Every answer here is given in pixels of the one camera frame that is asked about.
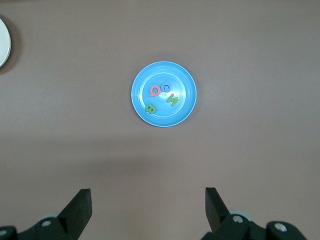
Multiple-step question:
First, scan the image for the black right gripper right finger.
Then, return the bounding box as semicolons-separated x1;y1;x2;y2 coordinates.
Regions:
201;186;308;240

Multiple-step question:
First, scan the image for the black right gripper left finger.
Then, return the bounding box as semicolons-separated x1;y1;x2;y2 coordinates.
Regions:
0;188;93;240

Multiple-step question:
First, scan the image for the green letter N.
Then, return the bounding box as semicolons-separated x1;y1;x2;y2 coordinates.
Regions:
166;93;180;108

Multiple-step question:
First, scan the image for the green letter B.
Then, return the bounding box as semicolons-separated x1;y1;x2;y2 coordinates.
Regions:
144;103;157;115

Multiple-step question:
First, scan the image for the pink letter Q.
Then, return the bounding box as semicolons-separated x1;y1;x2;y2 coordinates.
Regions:
149;85;161;98

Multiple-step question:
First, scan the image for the blue plate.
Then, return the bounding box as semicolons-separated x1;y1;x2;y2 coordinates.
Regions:
131;61;198;128

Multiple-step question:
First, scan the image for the cream plate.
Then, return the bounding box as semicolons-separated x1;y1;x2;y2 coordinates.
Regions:
0;17;13;68

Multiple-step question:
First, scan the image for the brown table mat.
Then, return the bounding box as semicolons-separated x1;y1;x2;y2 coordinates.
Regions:
0;0;320;240

